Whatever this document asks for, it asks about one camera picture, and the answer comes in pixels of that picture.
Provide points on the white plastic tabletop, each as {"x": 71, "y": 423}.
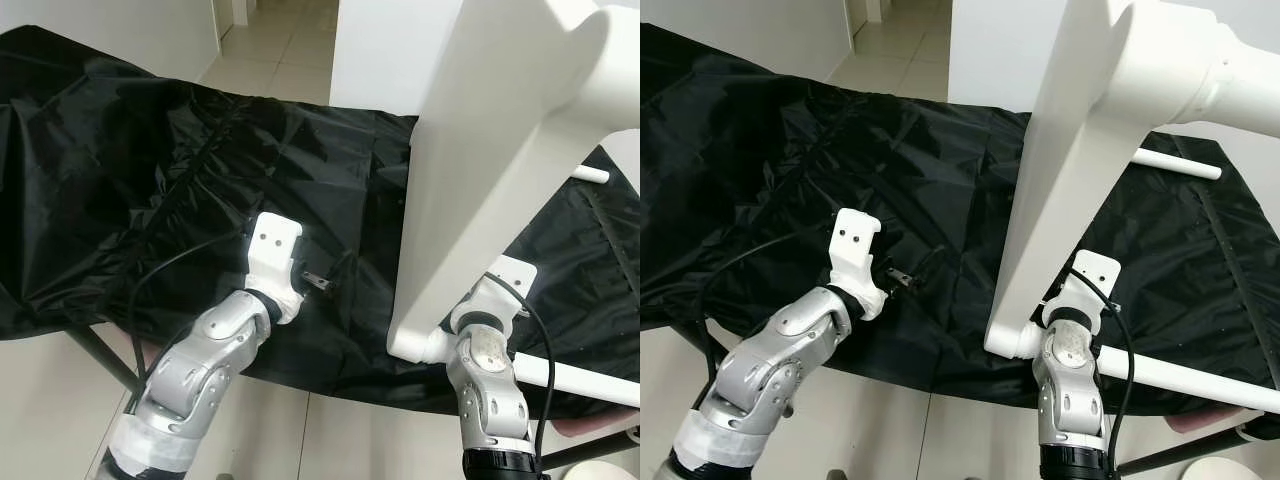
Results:
{"x": 1080, "y": 150}
{"x": 480, "y": 160}

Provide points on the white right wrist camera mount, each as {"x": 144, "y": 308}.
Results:
{"x": 1090, "y": 280}
{"x": 505, "y": 285}

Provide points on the white round object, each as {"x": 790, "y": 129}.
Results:
{"x": 605, "y": 472}

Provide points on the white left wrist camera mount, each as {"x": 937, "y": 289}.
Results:
{"x": 272, "y": 250}
{"x": 855, "y": 245}

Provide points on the black cloth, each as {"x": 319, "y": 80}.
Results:
{"x": 780, "y": 150}
{"x": 150, "y": 150}

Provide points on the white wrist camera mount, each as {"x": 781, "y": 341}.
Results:
{"x": 505, "y": 285}
{"x": 855, "y": 245}
{"x": 1090, "y": 280}
{"x": 272, "y": 250}

